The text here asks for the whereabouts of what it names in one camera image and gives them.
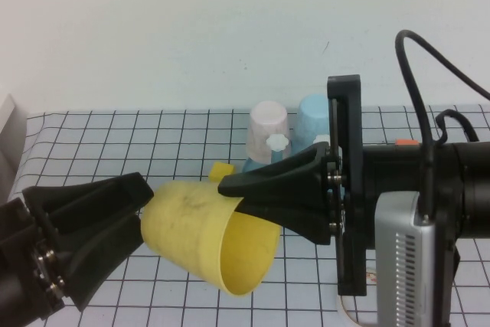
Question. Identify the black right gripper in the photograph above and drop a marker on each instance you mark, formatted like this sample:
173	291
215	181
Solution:
352	120

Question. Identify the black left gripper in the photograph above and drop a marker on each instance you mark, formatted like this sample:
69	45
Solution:
19	265

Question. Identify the yellow plastic cup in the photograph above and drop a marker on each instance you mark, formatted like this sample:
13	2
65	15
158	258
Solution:
183	227

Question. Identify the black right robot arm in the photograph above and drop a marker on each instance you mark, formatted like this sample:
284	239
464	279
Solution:
471	189

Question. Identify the blue cup stand with pegs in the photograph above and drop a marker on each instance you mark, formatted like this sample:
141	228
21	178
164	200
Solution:
252	165

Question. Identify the light blue plastic cup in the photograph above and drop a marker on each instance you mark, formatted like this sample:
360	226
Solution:
310	120

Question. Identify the pink plastic cup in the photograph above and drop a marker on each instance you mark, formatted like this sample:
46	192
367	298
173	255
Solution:
264	124

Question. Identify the yellow foam cube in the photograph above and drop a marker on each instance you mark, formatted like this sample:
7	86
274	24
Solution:
221	171

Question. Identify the white tape roll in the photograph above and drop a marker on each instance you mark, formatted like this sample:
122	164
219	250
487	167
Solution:
343	308

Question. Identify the orange foam cube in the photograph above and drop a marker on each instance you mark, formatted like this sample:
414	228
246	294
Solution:
406	142

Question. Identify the white box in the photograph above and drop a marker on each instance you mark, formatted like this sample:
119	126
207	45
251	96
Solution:
7	131

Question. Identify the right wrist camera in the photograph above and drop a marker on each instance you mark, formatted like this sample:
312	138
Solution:
406	265

